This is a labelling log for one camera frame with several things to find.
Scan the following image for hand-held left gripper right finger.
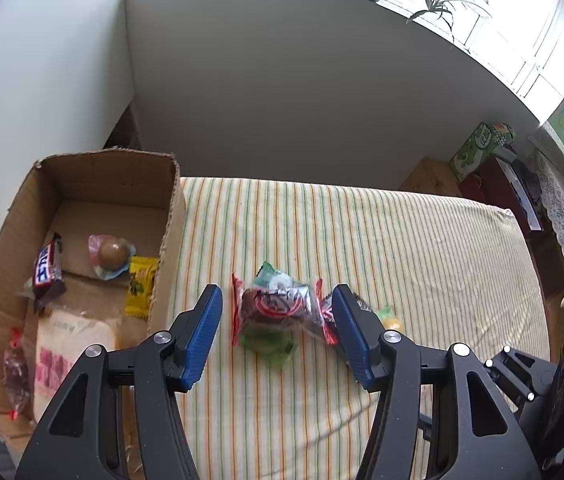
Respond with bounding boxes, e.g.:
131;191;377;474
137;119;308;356
331;284;543;480

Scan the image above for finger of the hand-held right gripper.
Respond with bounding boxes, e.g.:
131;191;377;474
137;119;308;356
484;345;559;427

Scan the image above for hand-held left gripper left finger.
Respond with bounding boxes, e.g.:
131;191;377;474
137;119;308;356
14;284;223;480

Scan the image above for dark red-swirl snack packet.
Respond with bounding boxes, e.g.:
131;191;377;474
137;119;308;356
231;272;337;346

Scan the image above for yellow snack packet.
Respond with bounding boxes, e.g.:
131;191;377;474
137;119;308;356
126;256;160;318

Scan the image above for clear toast bread packet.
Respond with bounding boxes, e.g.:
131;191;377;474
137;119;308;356
34;307;120;421

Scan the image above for dark white-lettered chocolate bar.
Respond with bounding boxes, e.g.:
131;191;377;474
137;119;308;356
24;232;67;313

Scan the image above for brown cardboard box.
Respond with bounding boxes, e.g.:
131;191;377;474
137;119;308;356
0;147;187;456

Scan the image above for reddish-brown cake packet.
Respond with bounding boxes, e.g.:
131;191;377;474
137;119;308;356
2;327;32;420

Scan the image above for maroon snack bar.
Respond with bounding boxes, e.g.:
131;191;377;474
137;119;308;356
352;295;377;318

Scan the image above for yellow round candy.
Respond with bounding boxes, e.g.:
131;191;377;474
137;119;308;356
374;306;405;332

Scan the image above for green snack packet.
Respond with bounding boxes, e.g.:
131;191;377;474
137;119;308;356
239;327;297;368

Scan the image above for teal snack packet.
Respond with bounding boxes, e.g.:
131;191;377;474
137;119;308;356
254;261;293;291

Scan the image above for striped yellow tablecloth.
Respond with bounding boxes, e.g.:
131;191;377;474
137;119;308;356
126;176;550;480

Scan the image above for white lace cloth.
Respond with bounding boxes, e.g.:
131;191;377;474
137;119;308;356
527;132;564;308

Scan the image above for light wooden crate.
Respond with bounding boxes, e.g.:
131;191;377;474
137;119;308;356
399;156;463;196

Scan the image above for white blue papers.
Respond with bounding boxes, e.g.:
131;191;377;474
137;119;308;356
494;157;545;233

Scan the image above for dark red cabinet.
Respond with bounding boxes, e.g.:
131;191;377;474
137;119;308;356
459;157;564;301

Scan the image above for green carton box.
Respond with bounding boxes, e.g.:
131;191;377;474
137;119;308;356
448;121;517;183

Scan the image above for white refrigerator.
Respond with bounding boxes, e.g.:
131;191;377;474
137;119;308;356
0;0;135;333

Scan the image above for white-framed window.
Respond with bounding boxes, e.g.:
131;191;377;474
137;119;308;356
182;0;564;126

